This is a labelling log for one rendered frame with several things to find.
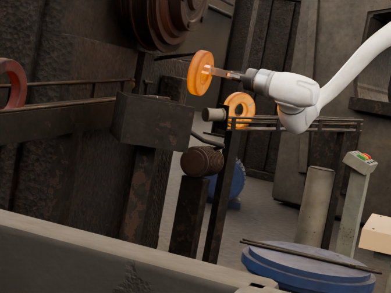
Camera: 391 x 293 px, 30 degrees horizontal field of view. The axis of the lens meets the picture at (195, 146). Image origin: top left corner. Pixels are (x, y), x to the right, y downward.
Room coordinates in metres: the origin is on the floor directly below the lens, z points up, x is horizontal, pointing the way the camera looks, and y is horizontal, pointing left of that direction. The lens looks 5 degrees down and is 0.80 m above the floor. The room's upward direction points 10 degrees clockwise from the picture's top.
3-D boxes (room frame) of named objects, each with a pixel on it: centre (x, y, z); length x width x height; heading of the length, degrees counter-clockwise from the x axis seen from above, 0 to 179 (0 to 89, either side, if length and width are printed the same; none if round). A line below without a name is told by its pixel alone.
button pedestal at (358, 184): (3.16, -0.73, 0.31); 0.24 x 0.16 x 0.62; 159
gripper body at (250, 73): (2.48, -0.12, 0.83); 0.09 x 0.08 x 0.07; 69
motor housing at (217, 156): (3.05, -0.04, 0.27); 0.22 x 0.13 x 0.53; 159
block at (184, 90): (3.02, 0.13, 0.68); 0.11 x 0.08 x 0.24; 69
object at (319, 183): (3.18, -0.56, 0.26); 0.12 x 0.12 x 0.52
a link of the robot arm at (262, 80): (2.45, -0.19, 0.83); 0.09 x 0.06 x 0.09; 159
